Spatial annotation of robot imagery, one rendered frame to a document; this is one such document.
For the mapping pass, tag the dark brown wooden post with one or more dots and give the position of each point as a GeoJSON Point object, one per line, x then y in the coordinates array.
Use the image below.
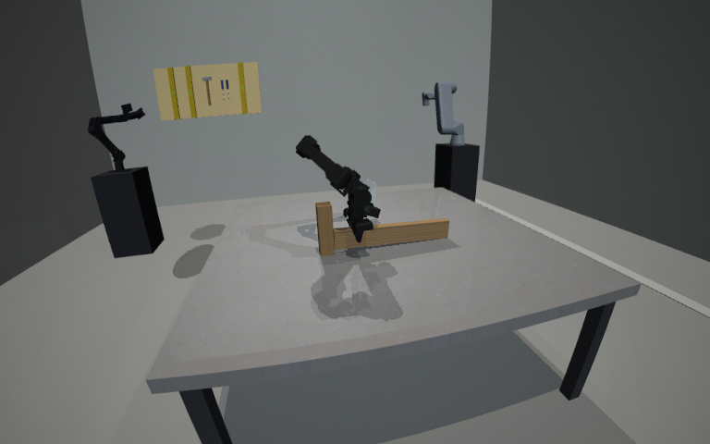
{"type": "Point", "coordinates": [325, 230]}

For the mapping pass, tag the tan wooden board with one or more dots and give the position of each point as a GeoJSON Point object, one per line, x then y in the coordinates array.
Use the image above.
{"type": "Point", "coordinates": [392, 233]}

